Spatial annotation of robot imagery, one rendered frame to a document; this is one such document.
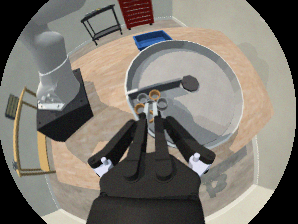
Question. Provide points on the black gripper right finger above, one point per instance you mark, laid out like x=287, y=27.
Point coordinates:
x=201, y=158

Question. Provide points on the blue crate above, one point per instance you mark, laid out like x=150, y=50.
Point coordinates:
x=142, y=41

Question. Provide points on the grey metal bushing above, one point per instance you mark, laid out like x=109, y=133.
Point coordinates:
x=162, y=99
x=150, y=101
x=140, y=96

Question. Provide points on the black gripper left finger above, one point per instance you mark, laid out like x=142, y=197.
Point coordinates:
x=114, y=150

